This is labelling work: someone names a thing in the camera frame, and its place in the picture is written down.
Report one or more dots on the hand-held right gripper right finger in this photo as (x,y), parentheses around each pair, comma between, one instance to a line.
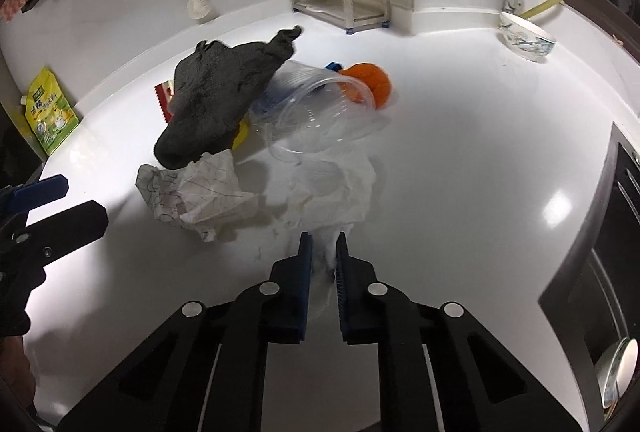
(342,287)

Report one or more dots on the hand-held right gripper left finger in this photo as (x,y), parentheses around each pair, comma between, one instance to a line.
(305,284)

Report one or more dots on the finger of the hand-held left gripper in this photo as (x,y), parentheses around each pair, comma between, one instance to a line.
(42,192)
(70,222)

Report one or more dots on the white tissue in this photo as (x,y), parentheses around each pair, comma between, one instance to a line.
(330,197)

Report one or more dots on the red and beige snack wrapper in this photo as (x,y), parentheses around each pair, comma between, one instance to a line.
(164,105)

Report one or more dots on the blue and white plastic item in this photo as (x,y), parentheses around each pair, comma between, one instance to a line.
(334,66)

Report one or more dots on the person's left forearm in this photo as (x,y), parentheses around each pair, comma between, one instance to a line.
(12,372)

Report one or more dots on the green box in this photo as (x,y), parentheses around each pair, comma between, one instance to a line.
(50,117)

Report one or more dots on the crumpled printed paper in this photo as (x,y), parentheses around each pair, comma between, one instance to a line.
(200,192)

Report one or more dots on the yellow plastic item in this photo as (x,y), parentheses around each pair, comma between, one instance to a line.
(241,136)

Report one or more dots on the clear plastic cup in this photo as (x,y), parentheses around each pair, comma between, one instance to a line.
(320,122)

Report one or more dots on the dark grey cloth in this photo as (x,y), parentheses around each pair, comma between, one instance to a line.
(215,97)

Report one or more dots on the orange fruit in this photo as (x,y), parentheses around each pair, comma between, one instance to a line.
(372,77)

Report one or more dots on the black glass cooktop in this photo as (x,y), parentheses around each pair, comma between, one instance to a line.
(600,262)

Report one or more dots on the steel bowl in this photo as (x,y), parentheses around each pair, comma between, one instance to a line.
(615,372)

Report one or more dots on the white patterned bowl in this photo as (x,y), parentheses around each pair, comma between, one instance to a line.
(525,43)

